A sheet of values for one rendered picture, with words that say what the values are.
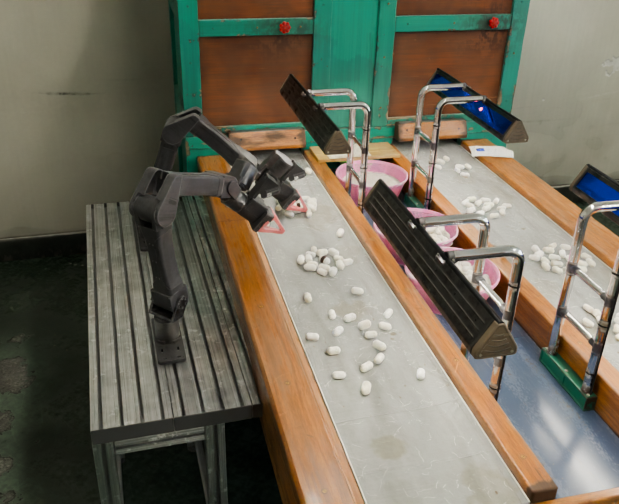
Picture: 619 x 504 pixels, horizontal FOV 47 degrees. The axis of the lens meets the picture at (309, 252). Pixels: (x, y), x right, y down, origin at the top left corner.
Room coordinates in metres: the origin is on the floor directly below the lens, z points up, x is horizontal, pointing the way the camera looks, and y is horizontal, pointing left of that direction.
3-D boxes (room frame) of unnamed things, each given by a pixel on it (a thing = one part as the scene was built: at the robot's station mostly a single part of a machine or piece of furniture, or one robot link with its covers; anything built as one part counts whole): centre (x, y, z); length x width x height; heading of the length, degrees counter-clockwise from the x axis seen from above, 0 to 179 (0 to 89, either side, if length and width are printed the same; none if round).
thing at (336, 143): (2.22, 0.00, 1.08); 0.62 x 0.08 x 0.07; 15
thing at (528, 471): (1.83, -0.22, 0.71); 1.81 x 0.05 x 0.11; 15
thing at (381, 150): (2.67, -0.17, 0.77); 0.33 x 0.15 x 0.01; 105
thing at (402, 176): (2.46, -0.22, 0.72); 0.27 x 0.27 x 0.10
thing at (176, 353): (1.52, 0.36, 0.71); 0.20 x 0.07 x 0.08; 17
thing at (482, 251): (1.30, -0.32, 0.90); 0.20 x 0.19 x 0.45; 15
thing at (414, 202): (2.34, -0.46, 0.90); 0.20 x 0.19 x 0.45; 15
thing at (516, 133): (2.36, -0.54, 1.08); 0.62 x 0.08 x 0.07; 15
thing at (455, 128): (2.80, -0.48, 0.83); 0.30 x 0.06 x 0.07; 105
